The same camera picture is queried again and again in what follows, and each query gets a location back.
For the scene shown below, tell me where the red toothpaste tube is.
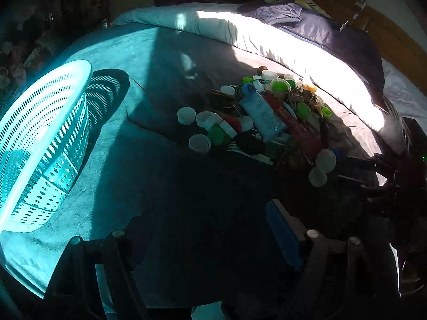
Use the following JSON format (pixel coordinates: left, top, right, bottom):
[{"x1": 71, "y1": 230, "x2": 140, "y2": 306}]
[{"x1": 261, "y1": 93, "x2": 323, "y2": 160}]

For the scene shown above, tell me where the light blue cream tube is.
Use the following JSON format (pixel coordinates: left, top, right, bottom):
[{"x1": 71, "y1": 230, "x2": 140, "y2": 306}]
[{"x1": 240, "y1": 92, "x2": 287, "y2": 142}]

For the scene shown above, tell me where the white perforated plastic basket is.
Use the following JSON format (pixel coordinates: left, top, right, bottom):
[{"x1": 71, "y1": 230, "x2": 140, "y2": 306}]
[{"x1": 1, "y1": 60, "x2": 93, "y2": 233}]

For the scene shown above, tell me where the green bottle cap centre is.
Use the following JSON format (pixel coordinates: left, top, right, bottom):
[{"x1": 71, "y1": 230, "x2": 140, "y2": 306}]
[{"x1": 270, "y1": 79, "x2": 292, "y2": 93}]

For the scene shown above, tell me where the white quilt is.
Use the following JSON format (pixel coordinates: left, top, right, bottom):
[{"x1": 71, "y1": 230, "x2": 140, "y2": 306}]
[{"x1": 112, "y1": 3, "x2": 386, "y2": 132}]

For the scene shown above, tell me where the blue bottle cap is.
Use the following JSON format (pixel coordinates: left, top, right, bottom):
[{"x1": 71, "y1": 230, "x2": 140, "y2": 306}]
[{"x1": 240, "y1": 82, "x2": 256, "y2": 97}]

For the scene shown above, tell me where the purple down jacket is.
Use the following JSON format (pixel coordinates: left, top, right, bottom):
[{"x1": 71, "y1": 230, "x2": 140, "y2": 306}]
[{"x1": 238, "y1": 0, "x2": 385, "y2": 94}]

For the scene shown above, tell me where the wooden headboard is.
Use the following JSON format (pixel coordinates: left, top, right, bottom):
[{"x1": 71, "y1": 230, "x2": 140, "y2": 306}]
[{"x1": 313, "y1": 0, "x2": 427, "y2": 94}]

